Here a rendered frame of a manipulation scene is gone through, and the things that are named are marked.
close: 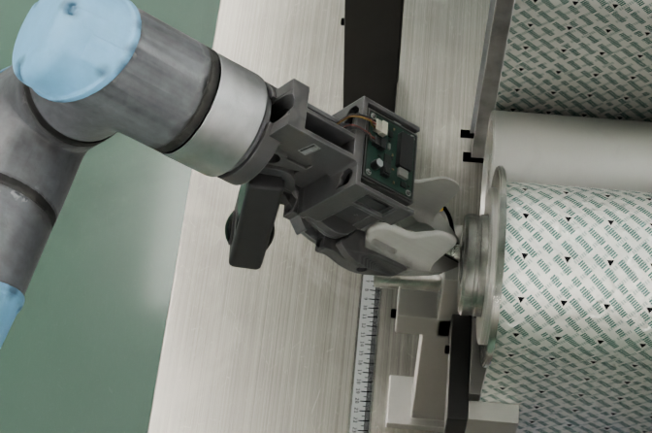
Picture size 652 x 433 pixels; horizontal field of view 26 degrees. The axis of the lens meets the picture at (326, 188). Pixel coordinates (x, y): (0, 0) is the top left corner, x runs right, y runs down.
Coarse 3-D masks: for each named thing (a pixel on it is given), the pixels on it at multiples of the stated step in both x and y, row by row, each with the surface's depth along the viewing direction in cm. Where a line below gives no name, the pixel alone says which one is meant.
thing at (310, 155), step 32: (288, 96) 91; (288, 128) 90; (320, 128) 93; (352, 128) 96; (384, 128) 95; (416, 128) 98; (256, 160) 91; (288, 160) 94; (320, 160) 93; (352, 160) 93; (384, 160) 95; (288, 192) 98; (320, 192) 95; (352, 192) 93; (384, 192) 94; (320, 224) 97; (352, 224) 98
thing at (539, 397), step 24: (504, 384) 106; (528, 384) 105; (552, 384) 105; (576, 384) 104; (600, 384) 104; (624, 384) 104; (648, 384) 103; (528, 408) 109; (552, 408) 108; (576, 408) 108; (600, 408) 108; (624, 408) 107; (648, 408) 107; (528, 432) 113; (552, 432) 112; (576, 432) 112; (600, 432) 112; (624, 432) 111; (648, 432) 111
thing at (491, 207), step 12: (492, 192) 101; (492, 204) 100; (492, 216) 99; (492, 228) 98; (492, 240) 98; (492, 252) 98; (492, 264) 98; (492, 276) 98; (492, 288) 98; (480, 324) 102; (480, 336) 101
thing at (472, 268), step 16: (464, 224) 104; (480, 224) 101; (464, 240) 102; (480, 240) 100; (464, 256) 100; (480, 256) 100; (464, 272) 100; (480, 272) 100; (464, 288) 100; (480, 288) 100; (464, 304) 101; (480, 304) 101
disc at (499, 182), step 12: (504, 168) 102; (504, 180) 99; (504, 192) 98; (504, 204) 98; (504, 216) 97; (504, 228) 97; (504, 240) 96; (504, 252) 96; (492, 300) 97; (492, 312) 97; (492, 324) 97; (492, 336) 98; (480, 348) 105; (492, 348) 98; (480, 360) 104
